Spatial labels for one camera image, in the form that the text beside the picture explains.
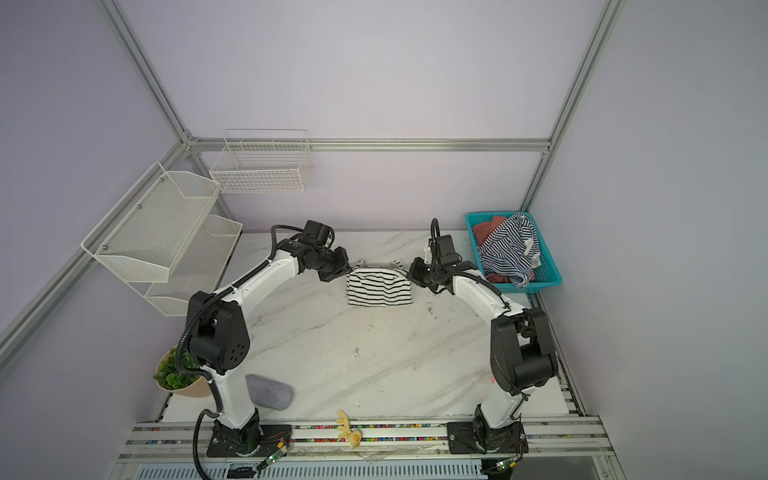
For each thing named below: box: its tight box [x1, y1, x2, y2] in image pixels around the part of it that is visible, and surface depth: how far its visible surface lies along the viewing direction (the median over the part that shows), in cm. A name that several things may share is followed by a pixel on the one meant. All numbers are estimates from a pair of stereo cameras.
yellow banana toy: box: [336, 410, 363, 449], surface depth 76 cm
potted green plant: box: [153, 345, 203, 390], surface depth 74 cm
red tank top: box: [473, 216, 507, 246], surface depth 113 cm
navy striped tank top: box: [479, 213, 537, 288], surface depth 109 cm
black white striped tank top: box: [346, 267, 413, 307], surface depth 95 cm
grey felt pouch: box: [245, 374, 294, 411], surface depth 80 cm
